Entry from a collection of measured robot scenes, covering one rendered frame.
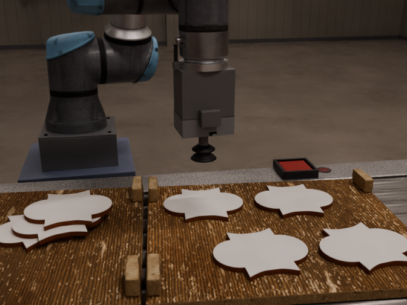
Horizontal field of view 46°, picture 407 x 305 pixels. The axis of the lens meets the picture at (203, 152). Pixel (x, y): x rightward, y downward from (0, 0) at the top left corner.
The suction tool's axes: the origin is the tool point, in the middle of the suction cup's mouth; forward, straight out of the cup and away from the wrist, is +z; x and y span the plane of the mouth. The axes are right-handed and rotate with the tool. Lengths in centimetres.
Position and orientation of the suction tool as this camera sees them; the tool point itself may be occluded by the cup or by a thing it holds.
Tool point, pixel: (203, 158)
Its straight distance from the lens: 79.7
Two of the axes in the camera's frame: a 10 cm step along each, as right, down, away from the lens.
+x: -2.6, -3.3, 9.1
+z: 0.0, 9.4, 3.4
